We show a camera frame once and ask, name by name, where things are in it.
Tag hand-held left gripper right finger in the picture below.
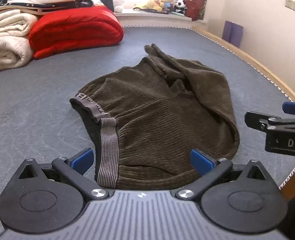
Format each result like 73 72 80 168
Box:
175 149 275 202

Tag dark dotted cloth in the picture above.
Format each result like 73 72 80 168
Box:
0 0 95 14

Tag brown corduroy pants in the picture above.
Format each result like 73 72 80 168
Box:
70 43 240 190

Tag panda plush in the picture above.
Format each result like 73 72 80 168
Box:
175 0 188 14

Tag yellow bear plush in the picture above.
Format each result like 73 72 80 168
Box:
134 0 174 12

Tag cream fleece folded blanket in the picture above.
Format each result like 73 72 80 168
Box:
0 9 40 77

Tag white window sill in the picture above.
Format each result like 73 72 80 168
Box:
116 11 208 28

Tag white plush toy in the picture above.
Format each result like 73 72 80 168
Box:
112 0 138 13

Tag wooden bed frame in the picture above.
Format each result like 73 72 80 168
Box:
192 27 295 198

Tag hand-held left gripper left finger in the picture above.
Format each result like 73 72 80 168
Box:
18 148 110 202

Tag red folded blanket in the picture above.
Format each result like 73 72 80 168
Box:
28 5 124 60

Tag purple foam block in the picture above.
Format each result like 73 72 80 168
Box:
222 20 234 43
231 23 244 48

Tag red cushion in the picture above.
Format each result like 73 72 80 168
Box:
184 0 208 22

